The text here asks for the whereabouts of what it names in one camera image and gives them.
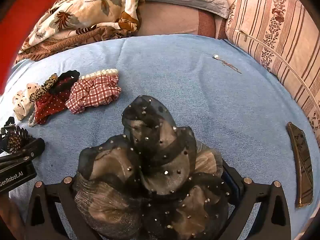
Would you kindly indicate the striped floral pink pillow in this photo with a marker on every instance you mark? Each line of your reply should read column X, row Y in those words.
column 275, row 35

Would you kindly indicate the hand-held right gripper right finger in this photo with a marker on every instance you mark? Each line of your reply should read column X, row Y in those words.
column 235, row 187

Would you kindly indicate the white polka dot scrunchie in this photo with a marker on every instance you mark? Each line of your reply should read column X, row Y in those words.
column 22, row 102

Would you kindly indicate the dark brown hair barrette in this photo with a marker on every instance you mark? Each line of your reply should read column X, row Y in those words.
column 302, row 167

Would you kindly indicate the pink bed sheet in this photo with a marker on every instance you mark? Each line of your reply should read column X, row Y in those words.
column 170, row 20

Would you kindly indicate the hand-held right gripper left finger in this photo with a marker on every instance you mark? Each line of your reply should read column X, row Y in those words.
column 55, row 191

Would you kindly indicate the red plaid scrunchie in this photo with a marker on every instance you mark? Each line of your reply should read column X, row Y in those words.
column 95, row 92

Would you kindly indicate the leopard print scrunchie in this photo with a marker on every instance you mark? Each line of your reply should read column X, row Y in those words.
column 43, row 88

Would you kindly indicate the brown black hair claw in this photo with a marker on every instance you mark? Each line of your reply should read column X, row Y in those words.
column 15, row 140

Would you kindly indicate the black mesh studded scrunchie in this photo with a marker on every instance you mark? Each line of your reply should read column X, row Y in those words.
column 155, row 155

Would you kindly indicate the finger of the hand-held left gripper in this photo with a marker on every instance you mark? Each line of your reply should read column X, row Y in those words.
column 35, row 146

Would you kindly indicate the light blue towel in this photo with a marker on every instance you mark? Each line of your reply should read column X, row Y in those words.
column 187, row 92

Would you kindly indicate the dark red polka dot scrunchie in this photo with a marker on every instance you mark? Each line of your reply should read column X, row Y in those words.
column 50, row 105

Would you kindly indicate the person's left forearm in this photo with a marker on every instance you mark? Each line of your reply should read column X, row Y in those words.
column 10, row 217

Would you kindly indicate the floral leaf print blanket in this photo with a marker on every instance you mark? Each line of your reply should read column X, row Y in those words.
column 82, row 12

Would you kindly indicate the blurred red surface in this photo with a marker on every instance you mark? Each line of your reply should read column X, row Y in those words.
column 22, row 17

